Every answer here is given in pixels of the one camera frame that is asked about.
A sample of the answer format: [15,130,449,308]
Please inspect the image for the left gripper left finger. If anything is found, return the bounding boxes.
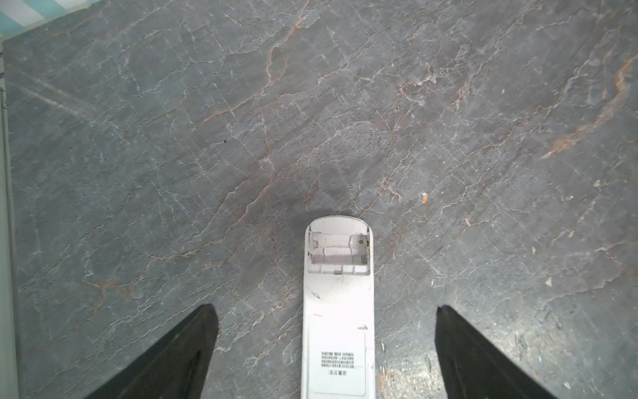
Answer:
[88,304,219,398]

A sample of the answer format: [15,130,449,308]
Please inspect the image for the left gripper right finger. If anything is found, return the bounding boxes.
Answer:
[435,305,554,399]

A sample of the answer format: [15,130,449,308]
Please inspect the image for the white remote control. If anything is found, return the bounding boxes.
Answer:
[301,215,376,398]

